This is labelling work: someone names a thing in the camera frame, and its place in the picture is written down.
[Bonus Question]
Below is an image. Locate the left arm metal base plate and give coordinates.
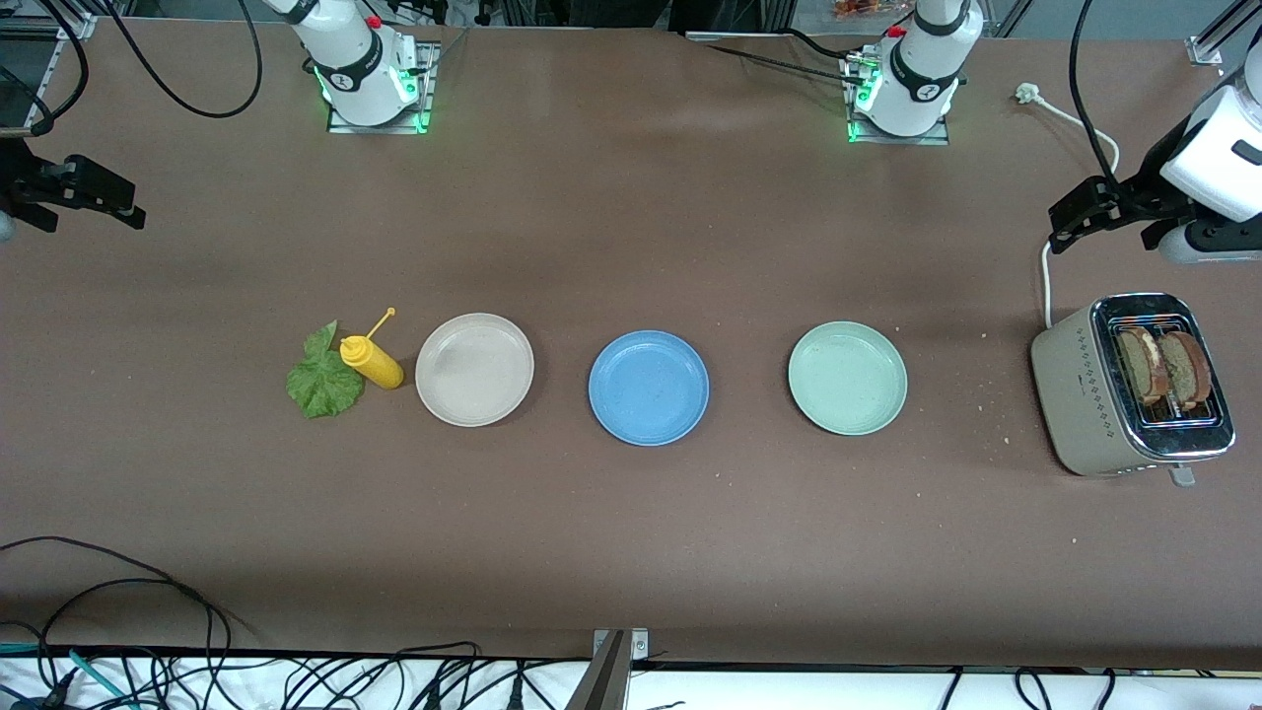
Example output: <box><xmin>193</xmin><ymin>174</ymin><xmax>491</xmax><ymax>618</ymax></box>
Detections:
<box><xmin>846</xmin><ymin>44</ymin><xmax>950</xmax><ymax>146</ymax></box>

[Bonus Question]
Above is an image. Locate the metal frame bracket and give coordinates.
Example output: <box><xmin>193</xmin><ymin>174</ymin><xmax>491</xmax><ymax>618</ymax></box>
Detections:
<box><xmin>565</xmin><ymin>628</ymin><xmax>650</xmax><ymax>710</ymax></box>

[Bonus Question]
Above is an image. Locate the teal cable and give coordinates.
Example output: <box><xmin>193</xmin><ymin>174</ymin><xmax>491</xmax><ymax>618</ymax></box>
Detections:
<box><xmin>0</xmin><ymin>643</ymin><xmax>139</xmax><ymax>710</ymax></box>

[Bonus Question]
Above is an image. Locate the beige chrome toaster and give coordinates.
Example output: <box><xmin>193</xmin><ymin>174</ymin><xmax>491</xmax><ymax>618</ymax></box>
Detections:
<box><xmin>1030</xmin><ymin>292</ymin><xmax>1236</xmax><ymax>487</ymax></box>

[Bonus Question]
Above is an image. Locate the green lettuce leaf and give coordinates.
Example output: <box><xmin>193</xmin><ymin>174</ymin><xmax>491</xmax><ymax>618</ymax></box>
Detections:
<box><xmin>286</xmin><ymin>320</ymin><xmax>366</xmax><ymax>419</ymax></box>

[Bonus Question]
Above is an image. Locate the beige round plate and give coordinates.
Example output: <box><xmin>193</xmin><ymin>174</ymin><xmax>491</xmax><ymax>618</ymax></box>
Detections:
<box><xmin>414</xmin><ymin>313</ymin><xmax>535</xmax><ymax>428</ymax></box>

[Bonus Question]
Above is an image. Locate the brown bread slice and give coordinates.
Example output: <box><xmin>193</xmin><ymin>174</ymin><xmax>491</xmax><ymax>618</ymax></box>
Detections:
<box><xmin>1156</xmin><ymin>330</ymin><xmax>1213</xmax><ymax>413</ymax></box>
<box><xmin>1116</xmin><ymin>325</ymin><xmax>1170</xmax><ymax>407</ymax></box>

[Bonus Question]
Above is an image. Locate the black looped cable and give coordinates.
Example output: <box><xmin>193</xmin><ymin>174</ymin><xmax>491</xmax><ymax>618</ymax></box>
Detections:
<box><xmin>0</xmin><ymin>535</ymin><xmax>233</xmax><ymax>681</ymax></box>
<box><xmin>44</xmin><ymin>579</ymin><xmax>215</xmax><ymax>681</ymax></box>

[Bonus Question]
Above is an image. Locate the aluminium frame profile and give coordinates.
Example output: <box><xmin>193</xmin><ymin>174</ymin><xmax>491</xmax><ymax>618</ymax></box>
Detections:
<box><xmin>1188</xmin><ymin>0</ymin><xmax>1262</xmax><ymax>65</ymax></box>
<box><xmin>0</xmin><ymin>0</ymin><xmax>100</xmax><ymax>40</ymax></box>

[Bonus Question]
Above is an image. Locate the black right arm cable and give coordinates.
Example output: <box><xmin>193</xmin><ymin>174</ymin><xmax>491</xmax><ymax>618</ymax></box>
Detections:
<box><xmin>0</xmin><ymin>0</ymin><xmax>90</xmax><ymax>136</ymax></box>
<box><xmin>97</xmin><ymin>0</ymin><xmax>264</xmax><ymax>119</ymax></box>

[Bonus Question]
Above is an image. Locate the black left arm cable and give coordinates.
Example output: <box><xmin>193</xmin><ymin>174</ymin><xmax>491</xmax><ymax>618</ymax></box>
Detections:
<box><xmin>1070</xmin><ymin>0</ymin><xmax>1125</xmax><ymax>193</ymax></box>

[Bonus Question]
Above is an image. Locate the yellow mustard squeeze bottle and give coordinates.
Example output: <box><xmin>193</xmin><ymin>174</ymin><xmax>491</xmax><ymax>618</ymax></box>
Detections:
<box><xmin>339</xmin><ymin>308</ymin><xmax>405</xmax><ymax>391</ymax></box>

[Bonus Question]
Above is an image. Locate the blue round plate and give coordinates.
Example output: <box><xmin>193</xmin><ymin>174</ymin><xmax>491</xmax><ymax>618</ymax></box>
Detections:
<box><xmin>588</xmin><ymin>329</ymin><xmax>711</xmax><ymax>447</ymax></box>

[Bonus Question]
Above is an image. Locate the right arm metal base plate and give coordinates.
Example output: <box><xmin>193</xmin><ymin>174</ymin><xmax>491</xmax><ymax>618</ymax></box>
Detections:
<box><xmin>327</xmin><ymin>39</ymin><xmax>440</xmax><ymax>135</ymax></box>

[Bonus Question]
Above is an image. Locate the white toaster power cord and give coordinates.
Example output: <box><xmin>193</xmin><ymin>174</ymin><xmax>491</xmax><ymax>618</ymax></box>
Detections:
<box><xmin>1016</xmin><ymin>83</ymin><xmax>1121</xmax><ymax>331</ymax></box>

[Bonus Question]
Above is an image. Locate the light green round plate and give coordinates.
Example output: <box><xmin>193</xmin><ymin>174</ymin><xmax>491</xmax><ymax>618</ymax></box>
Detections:
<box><xmin>787</xmin><ymin>320</ymin><xmax>909</xmax><ymax>436</ymax></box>

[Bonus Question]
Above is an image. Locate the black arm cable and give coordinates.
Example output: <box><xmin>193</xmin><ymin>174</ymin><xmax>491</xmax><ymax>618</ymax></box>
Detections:
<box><xmin>0</xmin><ymin>0</ymin><xmax>90</xmax><ymax>136</ymax></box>
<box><xmin>97</xmin><ymin>0</ymin><xmax>264</xmax><ymax>119</ymax></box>
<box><xmin>1070</xmin><ymin>0</ymin><xmax>1125</xmax><ymax>193</ymax></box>

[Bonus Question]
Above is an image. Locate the black table cable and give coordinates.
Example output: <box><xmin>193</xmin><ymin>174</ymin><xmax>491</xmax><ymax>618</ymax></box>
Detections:
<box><xmin>705</xmin><ymin>44</ymin><xmax>861</xmax><ymax>85</ymax></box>
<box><xmin>779</xmin><ymin>28</ymin><xmax>878</xmax><ymax>65</ymax></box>

